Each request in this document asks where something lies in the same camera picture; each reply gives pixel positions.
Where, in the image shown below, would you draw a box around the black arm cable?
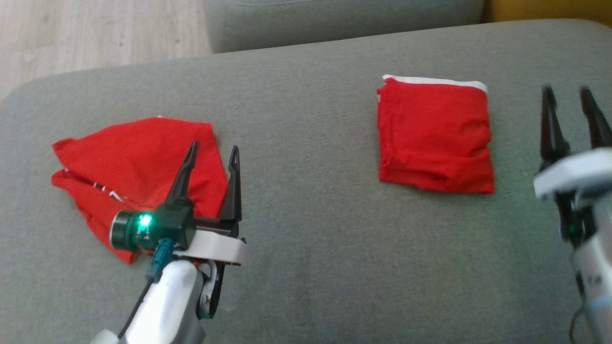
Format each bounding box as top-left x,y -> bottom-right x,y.
117,239 -> 174,341
568,287 -> 591,344

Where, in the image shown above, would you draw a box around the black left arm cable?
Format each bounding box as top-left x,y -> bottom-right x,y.
117,239 -> 174,341

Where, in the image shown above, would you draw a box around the yellow cushion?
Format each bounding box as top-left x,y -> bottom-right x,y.
481,0 -> 612,28

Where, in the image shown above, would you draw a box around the red Bulls shorts white trim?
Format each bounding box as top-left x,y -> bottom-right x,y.
376,75 -> 495,194

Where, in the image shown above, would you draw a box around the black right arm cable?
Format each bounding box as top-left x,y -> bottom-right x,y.
568,287 -> 591,344

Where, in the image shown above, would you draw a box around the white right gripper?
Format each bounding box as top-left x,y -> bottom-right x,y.
533,85 -> 612,200

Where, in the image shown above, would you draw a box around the red Bulls jersey white sleeves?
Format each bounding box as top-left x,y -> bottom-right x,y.
51,116 -> 229,265

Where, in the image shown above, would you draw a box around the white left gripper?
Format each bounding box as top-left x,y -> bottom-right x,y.
165,141 -> 248,266

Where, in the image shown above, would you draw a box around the grey sofa back cushion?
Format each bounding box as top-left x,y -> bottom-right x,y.
203,0 -> 484,54

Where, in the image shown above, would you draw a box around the grey fabric sofa seat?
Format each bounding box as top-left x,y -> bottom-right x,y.
0,19 -> 612,344

